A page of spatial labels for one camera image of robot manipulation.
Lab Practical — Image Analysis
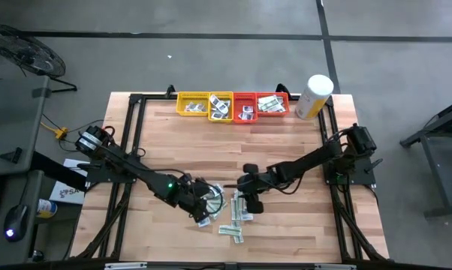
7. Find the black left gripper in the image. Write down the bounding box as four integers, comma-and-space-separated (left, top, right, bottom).
175, 174, 214, 225

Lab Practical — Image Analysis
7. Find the white printed cardboard box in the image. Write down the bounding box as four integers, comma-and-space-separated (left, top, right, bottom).
48, 157, 90, 206

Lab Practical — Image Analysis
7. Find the yellow power plug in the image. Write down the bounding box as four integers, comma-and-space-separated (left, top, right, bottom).
40, 121, 69, 142

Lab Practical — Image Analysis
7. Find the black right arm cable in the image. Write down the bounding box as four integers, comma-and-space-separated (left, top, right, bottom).
265, 174, 308, 196

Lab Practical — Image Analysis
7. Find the black metal stand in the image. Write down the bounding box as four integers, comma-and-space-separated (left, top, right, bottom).
399, 95, 452, 218

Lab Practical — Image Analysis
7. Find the yellow plastic basket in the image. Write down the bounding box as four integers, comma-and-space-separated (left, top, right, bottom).
208, 91, 235, 125
176, 91, 211, 117

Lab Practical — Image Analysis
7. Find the orange plastic basket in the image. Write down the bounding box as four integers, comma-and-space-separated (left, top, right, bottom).
232, 91, 258, 125
255, 91, 290, 119

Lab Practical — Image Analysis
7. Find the grey desk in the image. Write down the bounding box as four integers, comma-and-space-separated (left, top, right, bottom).
0, 74, 50, 263

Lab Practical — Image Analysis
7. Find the silver metal bracket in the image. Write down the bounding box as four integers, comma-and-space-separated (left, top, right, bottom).
104, 262, 148, 270
315, 263, 358, 270

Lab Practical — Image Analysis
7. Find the black computer mouse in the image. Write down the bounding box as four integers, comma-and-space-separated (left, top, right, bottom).
3, 204, 31, 244

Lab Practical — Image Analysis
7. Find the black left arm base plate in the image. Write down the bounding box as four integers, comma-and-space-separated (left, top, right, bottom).
85, 153, 140, 185

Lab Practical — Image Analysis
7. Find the white yellow wipes canister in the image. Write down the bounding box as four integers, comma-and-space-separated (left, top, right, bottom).
295, 73, 335, 121

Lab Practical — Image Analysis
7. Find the black desk bracket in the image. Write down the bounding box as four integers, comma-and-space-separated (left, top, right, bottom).
0, 147, 24, 165

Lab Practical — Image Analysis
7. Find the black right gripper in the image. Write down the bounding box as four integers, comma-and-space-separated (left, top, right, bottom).
223, 163, 267, 215

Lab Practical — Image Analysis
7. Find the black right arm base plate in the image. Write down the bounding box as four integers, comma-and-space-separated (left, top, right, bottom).
321, 155, 377, 187

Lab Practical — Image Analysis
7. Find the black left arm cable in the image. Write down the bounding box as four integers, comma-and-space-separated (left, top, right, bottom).
206, 183, 226, 215

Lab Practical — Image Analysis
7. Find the black floor fan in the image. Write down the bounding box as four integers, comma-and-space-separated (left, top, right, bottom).
0, 24, 79, 94

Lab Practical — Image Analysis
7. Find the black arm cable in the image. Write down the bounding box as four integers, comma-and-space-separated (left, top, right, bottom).
206, 183, 226, 215
265, 174, 308, 196

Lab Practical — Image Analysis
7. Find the black desk support bar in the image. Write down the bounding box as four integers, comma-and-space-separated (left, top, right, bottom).
30, 151, 89, 192

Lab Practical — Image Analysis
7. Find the white yellow can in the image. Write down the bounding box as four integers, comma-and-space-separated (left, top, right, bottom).
36, 198, 58, 219

